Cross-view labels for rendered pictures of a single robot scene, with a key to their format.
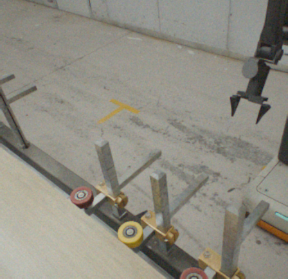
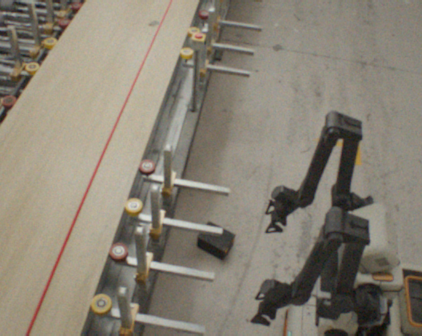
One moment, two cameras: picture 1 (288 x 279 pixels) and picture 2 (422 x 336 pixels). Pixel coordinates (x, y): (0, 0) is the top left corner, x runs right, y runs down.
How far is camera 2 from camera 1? 1.46 m
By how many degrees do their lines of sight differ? 33
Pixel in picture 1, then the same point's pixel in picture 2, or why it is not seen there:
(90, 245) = (114, 191)
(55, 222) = (121, 165)
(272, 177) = not seen: hidden behind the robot
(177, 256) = (153, 250)
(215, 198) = not seen: hidden behind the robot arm
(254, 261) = not seen: outside the picture
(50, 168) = (183, 137)
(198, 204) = (278, 276)
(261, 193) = (301, 310)
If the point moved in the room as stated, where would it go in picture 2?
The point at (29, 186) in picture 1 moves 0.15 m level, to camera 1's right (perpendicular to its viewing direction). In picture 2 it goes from (139, 136) to (155, 153)
